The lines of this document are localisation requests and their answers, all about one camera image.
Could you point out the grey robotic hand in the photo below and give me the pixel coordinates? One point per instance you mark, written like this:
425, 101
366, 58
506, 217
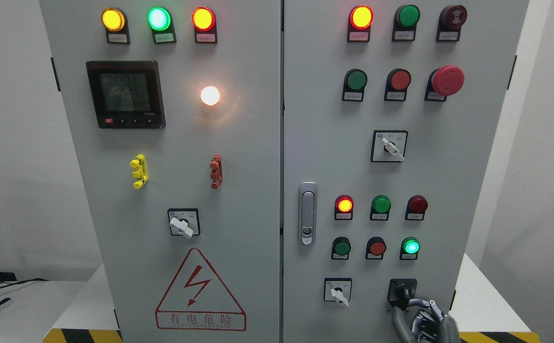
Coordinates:
430, 324

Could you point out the black rotary knob switch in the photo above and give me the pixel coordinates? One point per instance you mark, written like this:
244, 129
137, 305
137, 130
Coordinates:
400, 292

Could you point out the green illuminated button lower right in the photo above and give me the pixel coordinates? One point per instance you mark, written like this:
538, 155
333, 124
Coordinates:
409, 249

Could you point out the red push button lower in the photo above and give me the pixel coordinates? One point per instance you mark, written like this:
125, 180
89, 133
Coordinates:
375, 248

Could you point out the red push button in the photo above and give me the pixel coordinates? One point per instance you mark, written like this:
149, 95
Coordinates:
397, 83
375, 248

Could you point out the green push button lower left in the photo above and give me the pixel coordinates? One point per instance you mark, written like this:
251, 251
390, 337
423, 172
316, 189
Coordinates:
341, 248

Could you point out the green push button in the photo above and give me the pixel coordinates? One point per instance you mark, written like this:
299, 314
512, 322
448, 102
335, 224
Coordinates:
341, 248
354, 84

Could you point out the red lamp middle right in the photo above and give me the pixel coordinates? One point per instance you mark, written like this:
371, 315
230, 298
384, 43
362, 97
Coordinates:
416, 208

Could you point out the green lamp middle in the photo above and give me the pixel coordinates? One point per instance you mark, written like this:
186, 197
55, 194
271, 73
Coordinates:
380, 208

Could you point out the red lit lamp middle left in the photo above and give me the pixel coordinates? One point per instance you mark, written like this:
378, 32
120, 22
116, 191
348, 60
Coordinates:
343, 208

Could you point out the red lit lamp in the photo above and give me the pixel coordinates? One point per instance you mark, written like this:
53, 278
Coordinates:
343, 208
359, 24

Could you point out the grey right cabinet door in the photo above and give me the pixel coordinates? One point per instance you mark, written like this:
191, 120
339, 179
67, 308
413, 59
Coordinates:
328, 141

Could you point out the grey cabinet door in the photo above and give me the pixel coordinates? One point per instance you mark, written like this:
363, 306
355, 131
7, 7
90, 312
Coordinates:
239, 221
328, 141

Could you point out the red electric hazard warning sticker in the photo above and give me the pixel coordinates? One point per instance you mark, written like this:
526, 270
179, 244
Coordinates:
198, 299

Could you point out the red emergency stop mushroom button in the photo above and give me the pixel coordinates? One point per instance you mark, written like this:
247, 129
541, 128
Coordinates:
443, 82

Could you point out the red push button upper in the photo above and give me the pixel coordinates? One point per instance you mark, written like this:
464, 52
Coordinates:
397, 83

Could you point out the green push button upper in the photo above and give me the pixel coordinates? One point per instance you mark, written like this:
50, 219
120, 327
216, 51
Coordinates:
354, 84

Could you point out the red terminal connector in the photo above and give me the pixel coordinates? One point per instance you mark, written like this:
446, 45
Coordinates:
216, 172

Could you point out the dark red buzzer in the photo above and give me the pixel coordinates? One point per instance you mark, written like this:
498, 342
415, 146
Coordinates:
450, 22

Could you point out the green unlit lamp right top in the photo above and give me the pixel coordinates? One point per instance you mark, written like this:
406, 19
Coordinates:
405, 21

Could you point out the red lit lamp right top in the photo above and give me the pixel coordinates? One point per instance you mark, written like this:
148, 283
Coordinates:
359, 24

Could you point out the white glowing lamp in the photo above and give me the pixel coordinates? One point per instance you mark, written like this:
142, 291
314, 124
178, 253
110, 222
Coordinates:
210, 95

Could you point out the yellow terminal connector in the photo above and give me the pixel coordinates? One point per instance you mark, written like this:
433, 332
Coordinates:
140, 172

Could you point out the grey left cabinet door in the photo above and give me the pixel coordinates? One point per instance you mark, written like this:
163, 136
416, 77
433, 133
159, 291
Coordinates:
239, 221

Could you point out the red lit lamp left door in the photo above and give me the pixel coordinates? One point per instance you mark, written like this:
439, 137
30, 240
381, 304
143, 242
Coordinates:
205, 25

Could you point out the black digital power meter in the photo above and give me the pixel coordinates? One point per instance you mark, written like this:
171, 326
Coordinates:
126, 94

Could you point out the green lit indicator lamp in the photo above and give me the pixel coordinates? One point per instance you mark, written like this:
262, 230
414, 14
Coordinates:
160, 22

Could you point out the yellow indicator lamp top left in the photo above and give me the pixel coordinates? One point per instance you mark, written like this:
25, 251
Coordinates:
115, 23

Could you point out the white selector switch lower right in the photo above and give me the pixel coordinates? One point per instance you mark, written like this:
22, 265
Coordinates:
338, 290

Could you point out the white selector switch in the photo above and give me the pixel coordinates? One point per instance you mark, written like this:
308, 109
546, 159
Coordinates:
338, 290
389, 146

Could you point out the silver door lock handle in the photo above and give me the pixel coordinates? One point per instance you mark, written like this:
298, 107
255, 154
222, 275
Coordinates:
307, 202

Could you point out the white selector switch upper right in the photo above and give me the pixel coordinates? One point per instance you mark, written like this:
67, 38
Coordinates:
389, 146

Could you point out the white selector switch left door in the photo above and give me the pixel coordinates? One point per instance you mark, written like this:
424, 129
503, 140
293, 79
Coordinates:
184, 222

